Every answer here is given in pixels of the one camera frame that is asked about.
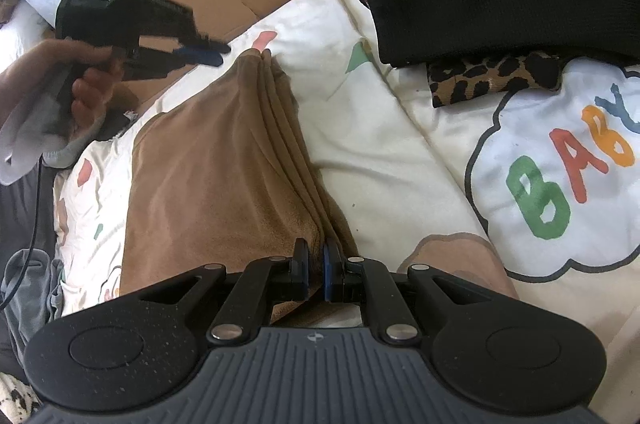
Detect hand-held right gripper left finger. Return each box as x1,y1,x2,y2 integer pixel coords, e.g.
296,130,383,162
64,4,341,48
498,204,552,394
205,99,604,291
140,238,311,345

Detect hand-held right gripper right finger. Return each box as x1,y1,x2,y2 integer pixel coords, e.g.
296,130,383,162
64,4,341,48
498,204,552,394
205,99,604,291
325,239,488,346

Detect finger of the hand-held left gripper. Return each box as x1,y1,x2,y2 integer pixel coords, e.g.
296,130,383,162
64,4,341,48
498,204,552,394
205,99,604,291
170,35,232,55
135,48,223,79

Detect brown printed t-shirt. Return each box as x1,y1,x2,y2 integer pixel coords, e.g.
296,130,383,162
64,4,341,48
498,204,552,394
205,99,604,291
120,49,361,325

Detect person's left hand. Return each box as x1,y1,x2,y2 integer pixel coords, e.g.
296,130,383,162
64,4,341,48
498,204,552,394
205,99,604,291
20,39,126,130

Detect cream bear print bedsheet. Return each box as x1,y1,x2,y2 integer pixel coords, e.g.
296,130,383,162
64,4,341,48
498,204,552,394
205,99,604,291
50,0,640,355

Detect blue-grey garment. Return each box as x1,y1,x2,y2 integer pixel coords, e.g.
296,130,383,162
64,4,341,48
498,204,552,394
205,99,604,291
0,246,66,370

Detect white fuzzy patterned blanket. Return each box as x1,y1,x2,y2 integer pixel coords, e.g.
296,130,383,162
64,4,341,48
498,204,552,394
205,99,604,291
0,371,41,424

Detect black cable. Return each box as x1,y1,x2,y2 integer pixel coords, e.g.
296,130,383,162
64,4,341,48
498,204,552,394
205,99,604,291
0,159,43,310

